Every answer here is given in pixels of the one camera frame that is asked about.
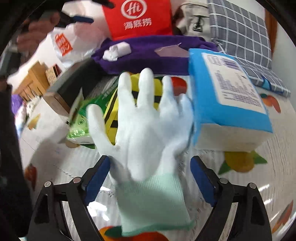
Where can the blue tissue pack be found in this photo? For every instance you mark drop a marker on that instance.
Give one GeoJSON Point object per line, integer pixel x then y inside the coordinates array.
{"type": "Point", "coordinates": [208, 104]}

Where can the white plastic bag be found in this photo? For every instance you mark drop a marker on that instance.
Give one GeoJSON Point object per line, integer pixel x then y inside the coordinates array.
{"type": "Point", "coordinates": [81, 39]}

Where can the green packet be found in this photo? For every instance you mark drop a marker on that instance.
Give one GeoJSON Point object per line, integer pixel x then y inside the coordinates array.
{"type": "Point", "coordinates": [79, 129]}

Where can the brown door frame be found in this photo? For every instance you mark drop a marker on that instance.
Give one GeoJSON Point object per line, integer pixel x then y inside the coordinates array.
{"type": "Point", "coordinates": [271, 34]}

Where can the person's left hand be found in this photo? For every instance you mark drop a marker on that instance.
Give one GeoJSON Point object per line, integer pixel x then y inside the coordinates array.
{"type": "Point", "coordinates": [37, 37]}

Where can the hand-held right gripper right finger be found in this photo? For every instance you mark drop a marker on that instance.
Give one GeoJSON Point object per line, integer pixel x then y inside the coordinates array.
{"type": "Point", "coordinates": [203, 183]}

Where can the small white snack packet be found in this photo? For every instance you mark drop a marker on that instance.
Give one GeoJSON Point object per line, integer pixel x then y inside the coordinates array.
{"type": "Point", "coordinates": [110, 54]}

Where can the purple fabric tray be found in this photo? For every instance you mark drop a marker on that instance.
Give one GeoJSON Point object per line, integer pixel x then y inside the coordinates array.
{"type": "Point", "coordinates": [143, 53]}

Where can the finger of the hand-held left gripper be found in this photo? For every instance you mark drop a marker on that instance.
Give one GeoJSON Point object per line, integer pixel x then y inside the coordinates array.
{"type": "Point", "coordinates": [78, 19]}
{"type": "Point", "coordinates": [105, 3]}

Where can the beige fabric bag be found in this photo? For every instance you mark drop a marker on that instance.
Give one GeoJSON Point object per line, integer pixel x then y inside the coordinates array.
{"type": "Point", "coordinates": [185, 20]}

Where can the yellow black striped packet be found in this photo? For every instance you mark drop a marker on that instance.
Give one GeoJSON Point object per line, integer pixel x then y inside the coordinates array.
{"type": "Point", "coordinates": [110, 109]}

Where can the grey checked cushion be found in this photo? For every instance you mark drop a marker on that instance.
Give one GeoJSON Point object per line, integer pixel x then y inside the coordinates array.
{"type": "Point", "coordinates": [240, 30]}

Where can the purple plush toy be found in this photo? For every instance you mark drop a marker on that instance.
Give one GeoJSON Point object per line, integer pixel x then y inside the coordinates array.
{"type": "Point", "coordinates": [16, 102]}

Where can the black box with tan end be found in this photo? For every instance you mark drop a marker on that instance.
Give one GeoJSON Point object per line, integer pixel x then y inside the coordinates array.
{"type": "Point", "coordinates": [76, 78]}

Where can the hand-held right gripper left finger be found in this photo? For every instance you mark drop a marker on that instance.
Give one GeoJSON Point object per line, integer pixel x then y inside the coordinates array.
{"type": "Point", "coordinates": [96, 183]}

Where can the white glove with green cuff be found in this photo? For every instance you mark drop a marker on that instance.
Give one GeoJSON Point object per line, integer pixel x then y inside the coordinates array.
{"type": "Point", "coordinates": [143, 139]}

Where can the wooden headboard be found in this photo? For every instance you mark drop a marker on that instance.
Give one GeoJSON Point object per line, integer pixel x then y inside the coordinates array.
{"type": "Point", "coordinates": [34, 78]}

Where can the brown patterned book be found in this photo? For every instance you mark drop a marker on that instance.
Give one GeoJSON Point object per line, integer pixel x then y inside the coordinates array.
{"type": "Point", "coordinates": [53, 74]}

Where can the red paper bag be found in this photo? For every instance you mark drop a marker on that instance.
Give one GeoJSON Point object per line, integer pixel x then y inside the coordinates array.
{"type": "Point", "coordinates": [138, 30]}

